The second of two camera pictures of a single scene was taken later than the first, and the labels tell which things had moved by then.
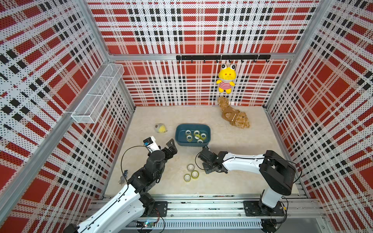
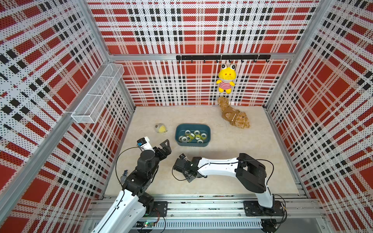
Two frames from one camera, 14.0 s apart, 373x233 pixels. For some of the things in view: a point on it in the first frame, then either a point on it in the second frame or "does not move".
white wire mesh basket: x=89 y=108 does not move
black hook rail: x=229 y=58 does not move
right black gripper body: x=208 y=167 → x=188 y=178
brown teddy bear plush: x=234 y=116 does not move
